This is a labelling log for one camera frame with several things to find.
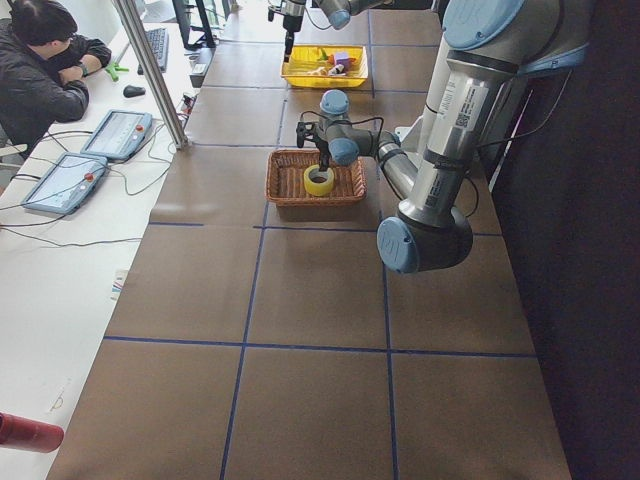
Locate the black computer mouse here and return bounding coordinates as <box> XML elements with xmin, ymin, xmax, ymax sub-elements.
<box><xmin>123</xmin><ymin>85</ymin><xmax>146</xmax><ymax>98</ymax></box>

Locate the aluminium frame post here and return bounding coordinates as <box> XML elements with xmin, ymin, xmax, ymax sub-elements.
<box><xmin>113</xmin><ymin>0</ymin><xmax>188</xmax><ymax>150</ymax></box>

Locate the toy carrot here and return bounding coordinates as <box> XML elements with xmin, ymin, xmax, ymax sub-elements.
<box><xmin>317</xmin><ymin>47</ymin><xmax>335</xmax><ymax>65</ymax></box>

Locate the purple toy block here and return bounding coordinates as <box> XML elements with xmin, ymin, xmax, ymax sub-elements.
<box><xmin>333</xmin><ymin>51</ymin><xmax>351</xmax><ymax>67</ymax></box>

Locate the upper teach pendant tablet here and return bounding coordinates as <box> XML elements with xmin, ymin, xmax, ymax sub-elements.
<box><xmin>81</xmin><ymin>110</ymin><xmax>153</xmax><ymax>161</ymax></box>

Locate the black camera cable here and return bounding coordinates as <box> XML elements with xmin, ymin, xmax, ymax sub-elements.
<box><xmin>299</xmin><ymin>110</ymin><xmax>385</xmax><ymax>135</ymax></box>

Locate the teach pendant tablet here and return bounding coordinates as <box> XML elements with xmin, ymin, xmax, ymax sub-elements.
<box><xmin>81</xmin><ymin>110</ymin><xmax>153</xmax><ymax>161</ymax></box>
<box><xmin>21</xmin><ymin>153</ymin><xmax>108</xmax><ymax>215</ymax></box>

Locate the black keyboard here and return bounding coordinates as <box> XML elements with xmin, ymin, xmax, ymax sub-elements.
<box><xmin>145</xmin><ymin>28</ymin><xmax>169</xmax><ymax>73</ymax></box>

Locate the green clamp tool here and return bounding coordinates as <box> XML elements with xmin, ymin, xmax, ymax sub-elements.
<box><xmin>104</xmin><ymin>62</ymin><xmax>129</xmax><ymax>82</ymax></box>

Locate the yellow plastic basket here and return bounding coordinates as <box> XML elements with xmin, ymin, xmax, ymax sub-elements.
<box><xmin>280</xmin><ymin>45</ymin><xmax>369</xmax><ymax>89</ymax></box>

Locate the crossing blue tape line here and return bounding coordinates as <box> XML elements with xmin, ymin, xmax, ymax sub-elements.
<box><xmin>103</xmin><ymin>335</ymin><xmax>537</xmax><ymax>359</ymax></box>

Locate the long blue tape line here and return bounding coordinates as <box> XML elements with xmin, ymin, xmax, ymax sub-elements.
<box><xmin>367</xmin><ymin>9</ymin><xmax>401</xmax><ymax>480</ymax></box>

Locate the seated person in black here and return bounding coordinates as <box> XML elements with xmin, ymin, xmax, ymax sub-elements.
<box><xmin>1</xmin><ymin>1</ymin><xmax>111</xmax><ymax>161</ymax></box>

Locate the white paper card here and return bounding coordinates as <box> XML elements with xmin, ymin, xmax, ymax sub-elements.
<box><xmin>110</xmin><ymin>269</ymin><xmax>129</xmax><ymax>301</ymax></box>

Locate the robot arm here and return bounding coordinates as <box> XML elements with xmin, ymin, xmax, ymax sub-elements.
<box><xmin>268</xmin><ymin>0</ymin><xmax>391</xmax><ymax>64</ymax></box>
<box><xmin>297</xmin><ymin>1</ymin><xmax>594</xmax><ymax>273</ymax></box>

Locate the panda toy figure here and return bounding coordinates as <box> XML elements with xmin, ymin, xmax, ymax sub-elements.
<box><xmin>326</xmin><ymin>64</ymin><xmax>346</xmax><ymax>77</ymax></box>

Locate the brown wicker basket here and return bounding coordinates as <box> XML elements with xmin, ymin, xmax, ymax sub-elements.
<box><xmin>265</xmin><ymin>149</ymin><xmax>367</xmax><ymax>207</ymax></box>

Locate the black camera on mount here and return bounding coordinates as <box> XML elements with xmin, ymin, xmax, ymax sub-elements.
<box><xmin>295</xmin><ymin>121</ymin><xmax>317</xmax><ymax>148</ymax></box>

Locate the lower teach pendant tablet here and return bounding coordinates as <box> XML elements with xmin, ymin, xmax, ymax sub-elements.
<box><xmin>21</xmin><ymin>153</ymin><xmax>108</xmax><ymax>215</ymax></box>

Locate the red cylinder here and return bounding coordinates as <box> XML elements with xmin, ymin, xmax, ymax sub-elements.
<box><xmin>1</xmin><ymin>413</ymin><xmax>64</xmax><ymax>453</ymax></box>

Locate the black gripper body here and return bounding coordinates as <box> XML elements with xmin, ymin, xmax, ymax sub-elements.
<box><xmin>283</xmin><ymin>17</ymin><xmax>299</xmax><ymax>62</ymax></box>
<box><xmin>313</xmin><ymin>133</ymin><xmax>331</xmax><ymax>172</ymax></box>

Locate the yellow tape roll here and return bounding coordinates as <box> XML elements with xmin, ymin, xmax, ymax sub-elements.
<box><xmin>303</xmin><ymin>165</ymin><xmax>335</xmax><ymax>197</ymax></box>

